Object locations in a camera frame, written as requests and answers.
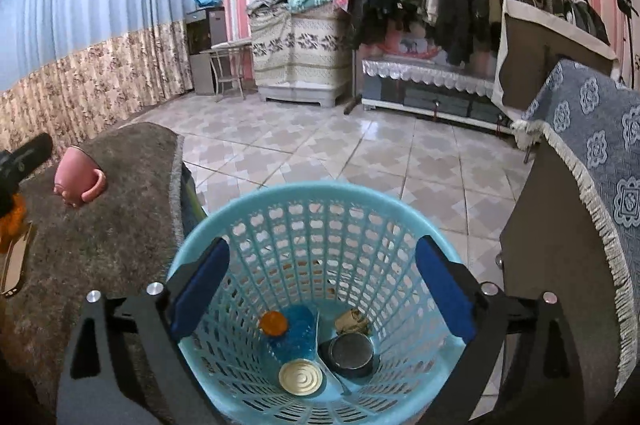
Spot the teal plastic trash basket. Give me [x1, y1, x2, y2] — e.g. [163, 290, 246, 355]
[174, 182, 464, 424]

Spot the gold tin can lid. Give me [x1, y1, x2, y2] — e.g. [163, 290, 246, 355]
[278, 359, 323, 397]

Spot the brown paper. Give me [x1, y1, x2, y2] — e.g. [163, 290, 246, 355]
[334, 308, 370, 336]

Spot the pink pig piggy bank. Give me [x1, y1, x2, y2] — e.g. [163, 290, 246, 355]
[53, 146, 107, 208]

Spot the low lace covered tv stand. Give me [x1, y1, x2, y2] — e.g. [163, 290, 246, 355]
[360, 57, 512, 135]

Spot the cloth covered television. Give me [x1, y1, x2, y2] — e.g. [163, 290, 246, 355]
[491, 0, 620, 121]

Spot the patterned cloth covered chest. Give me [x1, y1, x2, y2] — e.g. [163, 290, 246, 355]
[250, 4, 352, 108]

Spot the small folding table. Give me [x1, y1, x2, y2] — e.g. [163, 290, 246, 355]
[201, 37, 252, 99]

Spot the dark round tin can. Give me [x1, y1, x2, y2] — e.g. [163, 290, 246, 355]
[318, 332, 374, 379]

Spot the blue patterned fringed cloth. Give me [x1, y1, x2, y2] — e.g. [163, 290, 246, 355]
[511, 59, 639, 393]

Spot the grey water dispenser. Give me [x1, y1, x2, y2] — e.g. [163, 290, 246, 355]
[184, 6, 228, 95]

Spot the blue floral curtain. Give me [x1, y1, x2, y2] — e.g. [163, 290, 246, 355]
[1, 0, 192, 151]

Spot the clothes rack with garments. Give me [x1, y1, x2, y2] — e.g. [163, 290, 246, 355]
[344, 0, 611, 100]

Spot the brown cabinet side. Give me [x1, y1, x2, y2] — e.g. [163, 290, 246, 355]
[500, 141, 620, 424]

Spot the brown shaggy table cover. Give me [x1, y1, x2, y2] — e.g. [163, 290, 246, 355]
[1, 123, 184, 424]

